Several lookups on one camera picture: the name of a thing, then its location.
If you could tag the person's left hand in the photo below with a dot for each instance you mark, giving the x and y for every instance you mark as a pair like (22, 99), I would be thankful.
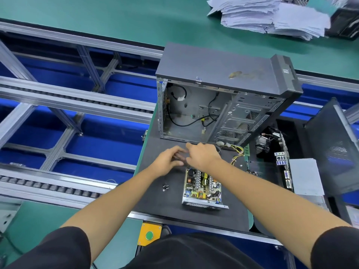
(165, 159)

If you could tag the person's right hand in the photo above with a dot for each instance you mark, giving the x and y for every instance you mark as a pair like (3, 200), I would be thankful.
(202, 155)

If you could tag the small pile of screws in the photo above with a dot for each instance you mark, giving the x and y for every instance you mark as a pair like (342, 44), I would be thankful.
(165, 187)

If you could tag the power supply circuit board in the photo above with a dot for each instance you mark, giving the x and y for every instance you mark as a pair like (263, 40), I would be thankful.
(202, 185)

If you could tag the silver power supply unit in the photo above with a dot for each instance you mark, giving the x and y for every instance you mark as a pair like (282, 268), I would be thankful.
(205, 204)

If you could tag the person's right forearm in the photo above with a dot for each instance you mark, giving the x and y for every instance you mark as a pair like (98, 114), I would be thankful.
(280, 201)

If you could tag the person's left forearm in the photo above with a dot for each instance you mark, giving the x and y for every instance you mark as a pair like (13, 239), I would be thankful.
(106, 207)

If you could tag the person's black trousers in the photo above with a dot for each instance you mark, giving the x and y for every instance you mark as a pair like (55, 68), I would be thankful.
(190, 252)

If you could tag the person's black shirt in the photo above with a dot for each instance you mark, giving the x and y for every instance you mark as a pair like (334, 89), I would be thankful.
(50, 252)

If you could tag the dark grey foam mat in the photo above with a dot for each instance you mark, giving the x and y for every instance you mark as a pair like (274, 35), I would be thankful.
(162, 199)

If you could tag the processor cooler with fan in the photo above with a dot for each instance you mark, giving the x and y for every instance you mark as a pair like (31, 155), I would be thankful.
(266, 140)

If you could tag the green motherboard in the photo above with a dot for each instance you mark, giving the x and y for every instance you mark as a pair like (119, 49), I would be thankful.
(272, 159)

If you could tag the yellow box with green button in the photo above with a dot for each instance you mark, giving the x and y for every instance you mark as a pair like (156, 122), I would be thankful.
(148, 235)

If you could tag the black foam tray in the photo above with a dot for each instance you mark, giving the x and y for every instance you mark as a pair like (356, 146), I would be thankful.
(263, 221)

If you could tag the grey computer tower case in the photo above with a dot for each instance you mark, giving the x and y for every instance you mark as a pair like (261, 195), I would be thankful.
(224, 61)

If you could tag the silver optical drive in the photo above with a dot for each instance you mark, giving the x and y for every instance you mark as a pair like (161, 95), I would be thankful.
(307, 176)

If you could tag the dark grey case side panel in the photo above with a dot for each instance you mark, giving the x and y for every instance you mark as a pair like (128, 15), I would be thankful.
(334, 145)

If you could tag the stack of white papers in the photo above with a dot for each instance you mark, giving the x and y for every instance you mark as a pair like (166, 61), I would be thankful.
(269, 16)

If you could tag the hard disk drive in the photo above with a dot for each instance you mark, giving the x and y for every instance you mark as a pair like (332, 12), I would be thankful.
(352, 213)

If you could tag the aluminium conveyor frame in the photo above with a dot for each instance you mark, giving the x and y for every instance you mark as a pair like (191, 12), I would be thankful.
(73, 95)

